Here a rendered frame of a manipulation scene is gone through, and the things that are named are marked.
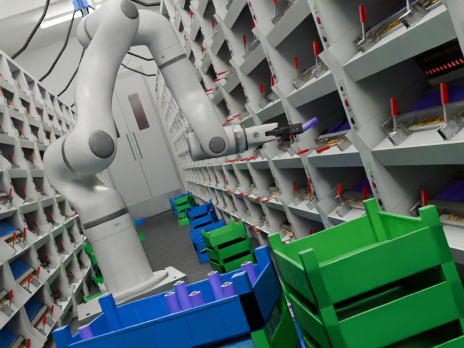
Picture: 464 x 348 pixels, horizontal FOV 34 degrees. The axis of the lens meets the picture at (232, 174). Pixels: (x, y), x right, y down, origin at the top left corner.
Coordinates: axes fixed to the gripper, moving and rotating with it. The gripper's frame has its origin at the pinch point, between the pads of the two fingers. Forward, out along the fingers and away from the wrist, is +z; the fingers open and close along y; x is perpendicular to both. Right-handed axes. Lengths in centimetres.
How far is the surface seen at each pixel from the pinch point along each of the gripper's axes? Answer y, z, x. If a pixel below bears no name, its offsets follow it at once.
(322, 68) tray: -28.8, 4.1, -13.6
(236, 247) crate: 185, -5, 53
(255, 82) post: 85, 4, -23
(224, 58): 155, 2, -44
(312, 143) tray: 14.4, 7.6, 4.9
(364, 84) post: -55, 6, -6
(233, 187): 294, 10, 26
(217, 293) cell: -101, -37, 25
